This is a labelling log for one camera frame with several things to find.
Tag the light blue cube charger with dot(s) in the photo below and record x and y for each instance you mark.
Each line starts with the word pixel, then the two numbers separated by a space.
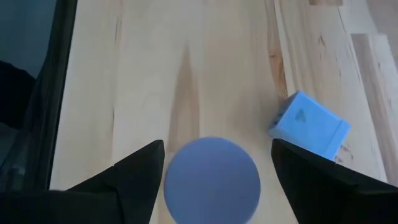
pixel 308 124

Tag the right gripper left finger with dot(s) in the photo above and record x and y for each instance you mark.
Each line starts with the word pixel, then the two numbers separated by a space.
pixel 93 205

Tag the purple hourglass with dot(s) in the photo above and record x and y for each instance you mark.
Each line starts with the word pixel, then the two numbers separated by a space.
pixel 211 180

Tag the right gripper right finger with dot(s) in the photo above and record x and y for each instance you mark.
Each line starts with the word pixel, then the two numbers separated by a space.
pixel 342 205

